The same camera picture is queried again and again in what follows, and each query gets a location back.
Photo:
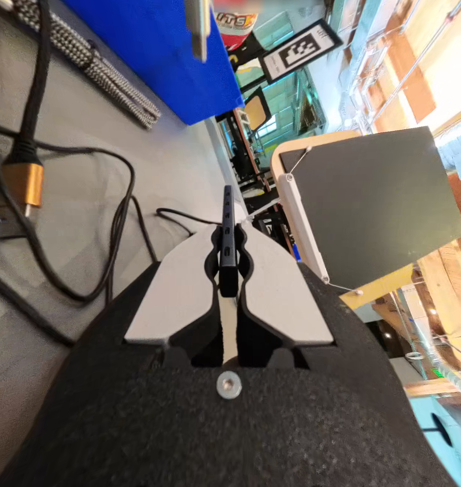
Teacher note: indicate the white wall sign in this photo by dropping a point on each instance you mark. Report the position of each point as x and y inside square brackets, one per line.
[299, 49]

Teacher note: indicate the silver air duct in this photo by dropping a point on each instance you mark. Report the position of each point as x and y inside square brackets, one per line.
[458, 152]

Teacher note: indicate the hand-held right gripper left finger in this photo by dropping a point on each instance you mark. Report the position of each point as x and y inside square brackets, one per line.
[177, 300]

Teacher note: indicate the tan rounded board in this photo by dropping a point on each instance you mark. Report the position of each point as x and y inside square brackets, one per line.
[256, 108]

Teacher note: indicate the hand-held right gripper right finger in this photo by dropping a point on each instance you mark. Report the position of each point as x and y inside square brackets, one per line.
[283, 300]

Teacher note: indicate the blue plastic bin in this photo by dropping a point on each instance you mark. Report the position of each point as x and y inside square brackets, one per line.
[158, 49]

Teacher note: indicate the black pole stand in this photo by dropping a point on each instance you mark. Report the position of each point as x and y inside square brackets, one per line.
[441, 430]

